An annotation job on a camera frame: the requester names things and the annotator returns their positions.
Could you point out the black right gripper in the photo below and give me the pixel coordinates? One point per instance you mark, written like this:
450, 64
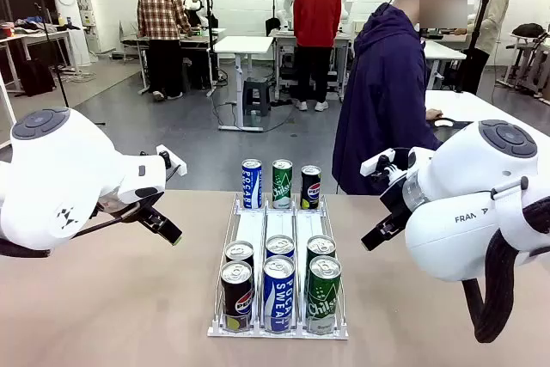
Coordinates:
397, 201

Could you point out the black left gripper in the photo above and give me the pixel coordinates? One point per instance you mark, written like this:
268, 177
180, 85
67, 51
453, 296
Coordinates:
122, 208

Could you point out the green Chilsung can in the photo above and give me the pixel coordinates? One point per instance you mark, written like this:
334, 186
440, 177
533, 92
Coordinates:
282, 188
323, 298
321, 246

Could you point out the black Pepsi can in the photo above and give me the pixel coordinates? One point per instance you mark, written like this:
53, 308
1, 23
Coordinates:
310, 191
237, 298
240, 250

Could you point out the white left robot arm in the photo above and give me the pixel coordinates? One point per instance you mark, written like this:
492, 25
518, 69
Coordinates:
64, 169

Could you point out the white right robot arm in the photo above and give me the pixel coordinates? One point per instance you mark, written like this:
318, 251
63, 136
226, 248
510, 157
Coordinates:
472, 195

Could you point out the person in purple hoodie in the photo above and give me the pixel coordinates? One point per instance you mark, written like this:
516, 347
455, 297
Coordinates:
378, 105

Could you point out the person in plaid shirt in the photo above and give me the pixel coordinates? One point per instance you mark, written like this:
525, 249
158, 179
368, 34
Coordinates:
161, 14

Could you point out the person in red hoodie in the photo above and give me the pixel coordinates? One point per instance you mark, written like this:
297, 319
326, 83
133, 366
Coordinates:
317, 10

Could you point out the person in beige jacket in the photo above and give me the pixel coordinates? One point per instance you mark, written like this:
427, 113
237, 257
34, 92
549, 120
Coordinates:
492, 14

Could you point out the blue Pocari Sweat can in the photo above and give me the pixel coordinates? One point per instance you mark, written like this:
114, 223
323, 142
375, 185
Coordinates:
251, 186
280, 246
279, 298

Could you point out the grey plastic stool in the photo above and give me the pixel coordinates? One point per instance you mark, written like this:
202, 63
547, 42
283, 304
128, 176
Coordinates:
257, 94

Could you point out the large white rounded table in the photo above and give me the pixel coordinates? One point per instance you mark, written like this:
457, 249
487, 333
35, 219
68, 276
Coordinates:
494, 109

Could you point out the white rectangular desk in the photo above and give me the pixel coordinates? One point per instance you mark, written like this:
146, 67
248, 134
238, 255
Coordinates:
442, 52

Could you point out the white desk with clutter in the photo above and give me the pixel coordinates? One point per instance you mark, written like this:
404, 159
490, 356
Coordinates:
202, 36

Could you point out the black floor bag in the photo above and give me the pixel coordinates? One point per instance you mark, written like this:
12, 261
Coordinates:
36, 77

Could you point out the small white standing desk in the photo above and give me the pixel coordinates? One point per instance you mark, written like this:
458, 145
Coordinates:
242, 44

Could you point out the black microphone stand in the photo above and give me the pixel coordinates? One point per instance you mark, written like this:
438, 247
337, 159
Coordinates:
53, 53

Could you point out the white desk with robots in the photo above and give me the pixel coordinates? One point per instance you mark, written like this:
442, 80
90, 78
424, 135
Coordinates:
283, 36

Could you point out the metal equipment cart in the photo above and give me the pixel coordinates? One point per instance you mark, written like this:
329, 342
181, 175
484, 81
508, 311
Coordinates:
526, 66

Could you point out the cluttered white side table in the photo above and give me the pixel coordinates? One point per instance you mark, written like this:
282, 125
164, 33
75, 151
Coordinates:
34, 36

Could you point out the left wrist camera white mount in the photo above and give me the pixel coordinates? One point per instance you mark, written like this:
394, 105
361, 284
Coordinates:
172, 161

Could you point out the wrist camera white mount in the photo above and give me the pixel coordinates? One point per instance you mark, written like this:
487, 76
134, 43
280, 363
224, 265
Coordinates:
172, 161
380, 163

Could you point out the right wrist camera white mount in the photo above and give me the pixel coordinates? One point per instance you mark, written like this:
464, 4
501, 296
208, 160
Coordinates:
380, 163

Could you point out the white desk frame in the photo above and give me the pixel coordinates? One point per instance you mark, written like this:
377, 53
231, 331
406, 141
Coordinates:
6, 109

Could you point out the tall black camera tripod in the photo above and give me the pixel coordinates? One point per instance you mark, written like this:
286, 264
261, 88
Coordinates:
474, 49

